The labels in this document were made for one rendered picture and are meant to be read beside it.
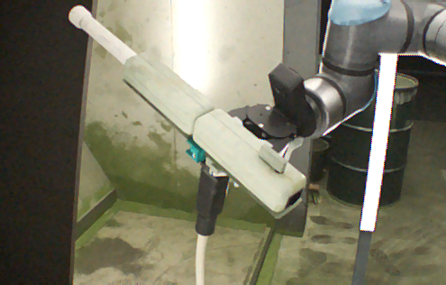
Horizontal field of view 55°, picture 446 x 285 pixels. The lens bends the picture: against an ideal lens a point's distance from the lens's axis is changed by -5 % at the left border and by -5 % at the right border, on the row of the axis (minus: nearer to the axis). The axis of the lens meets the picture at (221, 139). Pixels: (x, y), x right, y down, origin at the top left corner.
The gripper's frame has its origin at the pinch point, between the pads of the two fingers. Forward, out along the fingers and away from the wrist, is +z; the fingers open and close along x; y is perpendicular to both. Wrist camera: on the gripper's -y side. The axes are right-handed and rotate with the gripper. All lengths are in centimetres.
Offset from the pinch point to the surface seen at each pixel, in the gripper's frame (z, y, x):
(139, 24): -112, 96, 165
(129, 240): -61, 194, 99
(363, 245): -97, 102, -9
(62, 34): -9, 15, 57
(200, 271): 0.0, 25.4, -2.7
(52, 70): -5, 23, 57
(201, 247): -0.5, 20.0, -1.3
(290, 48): -154, 81, 87
